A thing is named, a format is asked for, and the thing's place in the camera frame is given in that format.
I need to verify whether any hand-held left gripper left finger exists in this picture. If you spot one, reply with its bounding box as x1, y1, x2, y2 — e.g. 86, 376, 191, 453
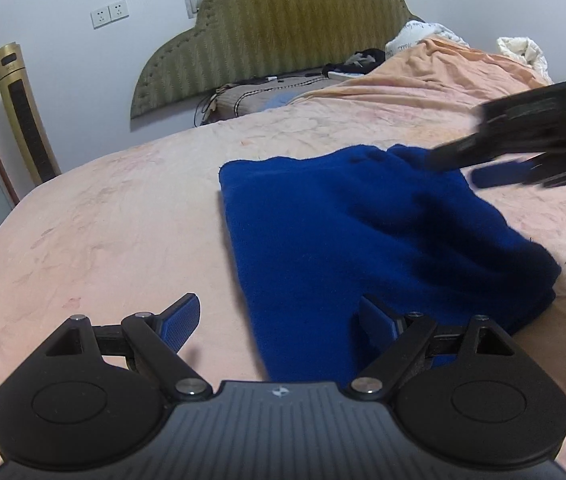
45, 292, 214, 402

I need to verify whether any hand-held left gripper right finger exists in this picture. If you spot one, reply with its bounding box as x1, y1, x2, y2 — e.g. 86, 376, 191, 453
347, 295, 519, 402

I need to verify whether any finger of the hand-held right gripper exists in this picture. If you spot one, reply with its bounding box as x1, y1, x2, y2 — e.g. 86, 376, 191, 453
470, 156, 550, 191
427, 129, 506, 170

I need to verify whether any blue sweater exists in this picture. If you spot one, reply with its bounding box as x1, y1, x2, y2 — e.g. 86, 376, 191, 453
219, 144, 563, 386

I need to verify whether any peach blanket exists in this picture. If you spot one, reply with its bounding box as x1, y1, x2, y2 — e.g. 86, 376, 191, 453
290, 37, 555, 128

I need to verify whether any pink bed sheet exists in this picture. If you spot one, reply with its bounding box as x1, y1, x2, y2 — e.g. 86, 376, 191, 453
0, 77, 566, 480

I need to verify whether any white quilt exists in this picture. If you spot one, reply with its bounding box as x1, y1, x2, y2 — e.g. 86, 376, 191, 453
384, 20, 554, 86

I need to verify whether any black cloth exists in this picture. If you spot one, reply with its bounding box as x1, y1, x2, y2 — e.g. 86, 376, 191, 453
323, 48, 390, 74

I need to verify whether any brown patterned pillow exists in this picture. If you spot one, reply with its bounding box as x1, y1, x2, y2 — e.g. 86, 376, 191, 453
207, 76, 336, 122

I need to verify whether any olive padded headboard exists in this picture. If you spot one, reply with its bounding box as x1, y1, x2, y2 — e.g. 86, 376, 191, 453
129, 0, 422, 120

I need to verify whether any gold tower fan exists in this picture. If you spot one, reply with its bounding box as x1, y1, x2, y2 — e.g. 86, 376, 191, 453
0, 42, 62, 187

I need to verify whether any black cable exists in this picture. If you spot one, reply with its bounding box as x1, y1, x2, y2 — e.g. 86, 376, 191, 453
193, 90, 220, 127

